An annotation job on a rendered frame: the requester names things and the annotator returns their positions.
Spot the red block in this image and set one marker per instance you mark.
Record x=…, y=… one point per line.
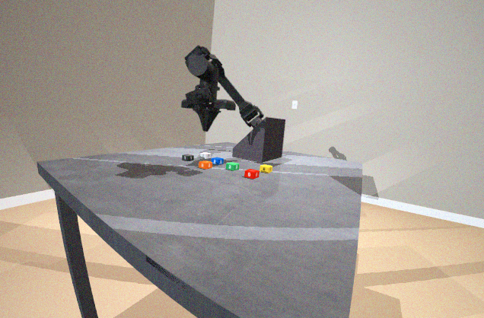
x=253, y=174

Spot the yellow block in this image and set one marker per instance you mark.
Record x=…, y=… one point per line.
x=266, y=168

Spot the blue block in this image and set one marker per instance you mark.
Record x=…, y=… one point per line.
x=217, y=160

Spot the small white block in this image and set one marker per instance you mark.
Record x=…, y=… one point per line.
x=205, y=155

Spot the green block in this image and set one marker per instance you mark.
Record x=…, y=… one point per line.
x=232, y=166

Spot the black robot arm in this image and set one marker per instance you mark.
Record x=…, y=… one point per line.
x=199, y=65

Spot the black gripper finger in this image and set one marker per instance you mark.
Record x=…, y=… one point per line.
x=209, y=117
x=201, y=116

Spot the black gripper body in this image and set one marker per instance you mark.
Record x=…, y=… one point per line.
x=214, y=104

